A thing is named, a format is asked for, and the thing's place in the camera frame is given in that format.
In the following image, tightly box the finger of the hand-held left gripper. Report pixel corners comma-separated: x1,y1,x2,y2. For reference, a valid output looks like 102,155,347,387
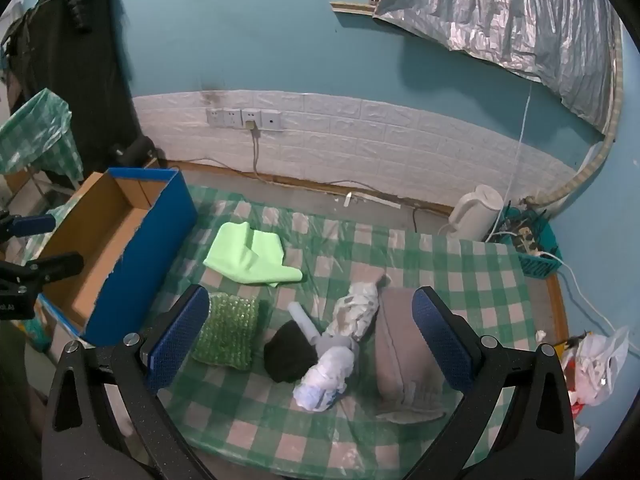
0,254,85,293
0,209,57,247

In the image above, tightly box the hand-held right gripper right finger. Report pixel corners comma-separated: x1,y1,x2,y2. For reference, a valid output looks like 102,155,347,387
411,286,576,480

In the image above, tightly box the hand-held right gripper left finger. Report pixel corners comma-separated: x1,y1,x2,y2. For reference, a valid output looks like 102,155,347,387
42,284,216,480

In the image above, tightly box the green bubble wrap pad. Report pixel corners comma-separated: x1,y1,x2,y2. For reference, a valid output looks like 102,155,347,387
191,292,261,372

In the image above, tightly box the blue cardboard box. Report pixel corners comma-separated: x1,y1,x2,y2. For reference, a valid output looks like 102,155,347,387
37,167,198,348

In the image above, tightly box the grey sock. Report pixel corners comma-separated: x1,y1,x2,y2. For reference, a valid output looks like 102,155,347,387
317,332,361,361

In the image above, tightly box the black sock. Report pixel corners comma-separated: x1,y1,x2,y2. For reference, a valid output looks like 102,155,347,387
263,321,321,385

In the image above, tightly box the white blue printed bundle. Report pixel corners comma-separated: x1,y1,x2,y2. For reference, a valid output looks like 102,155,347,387
292,347,357,413

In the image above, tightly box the green checkered tablecloth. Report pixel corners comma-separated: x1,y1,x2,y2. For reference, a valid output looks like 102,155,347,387
115,182,538,476

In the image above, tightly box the white plastic bag bundle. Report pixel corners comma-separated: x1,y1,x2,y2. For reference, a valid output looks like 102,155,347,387
322,272,393,343

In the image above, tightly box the green checkered plastic bag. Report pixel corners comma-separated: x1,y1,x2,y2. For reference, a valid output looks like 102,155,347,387
0,87,84,182

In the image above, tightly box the light green cloth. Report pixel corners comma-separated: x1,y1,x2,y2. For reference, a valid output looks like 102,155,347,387
202,221,304,289

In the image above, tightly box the white plastic tube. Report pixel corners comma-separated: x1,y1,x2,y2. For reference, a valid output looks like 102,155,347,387
287,301,333,346

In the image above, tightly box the teal plastic basket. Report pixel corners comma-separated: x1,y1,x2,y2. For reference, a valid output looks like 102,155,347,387
492,205,563,278

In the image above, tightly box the black device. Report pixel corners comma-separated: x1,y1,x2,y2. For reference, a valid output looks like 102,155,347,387
110,136,157,167

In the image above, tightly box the white electric kettle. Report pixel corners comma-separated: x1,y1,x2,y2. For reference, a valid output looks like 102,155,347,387
447,184,505,243

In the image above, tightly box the white power strip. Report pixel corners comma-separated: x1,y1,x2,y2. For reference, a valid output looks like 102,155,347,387
517,227,543,256

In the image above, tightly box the white crumpled plastic bag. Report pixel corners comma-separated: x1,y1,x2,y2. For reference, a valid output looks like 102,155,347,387
560,325,631,408

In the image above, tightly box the black hanging clothing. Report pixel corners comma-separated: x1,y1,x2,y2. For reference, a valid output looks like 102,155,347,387
2,0,146,171

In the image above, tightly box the silver foil curtain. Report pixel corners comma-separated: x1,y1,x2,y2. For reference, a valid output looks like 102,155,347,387
374,0,619,133

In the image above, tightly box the wooden window sill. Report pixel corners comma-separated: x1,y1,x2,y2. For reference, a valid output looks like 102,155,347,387
330,1,378,14

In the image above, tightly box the white power cable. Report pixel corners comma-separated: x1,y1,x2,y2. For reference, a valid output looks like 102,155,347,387
540,252,617,336

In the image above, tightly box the grey plug cable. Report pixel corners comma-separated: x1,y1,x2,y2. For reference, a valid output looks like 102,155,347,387
247,121,266,181

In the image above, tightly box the thin white hanging cord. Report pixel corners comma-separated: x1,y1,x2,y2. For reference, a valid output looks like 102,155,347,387
497,82,533,233

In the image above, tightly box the beige woven strap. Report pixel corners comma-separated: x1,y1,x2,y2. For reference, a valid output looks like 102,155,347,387
547,35,627,207

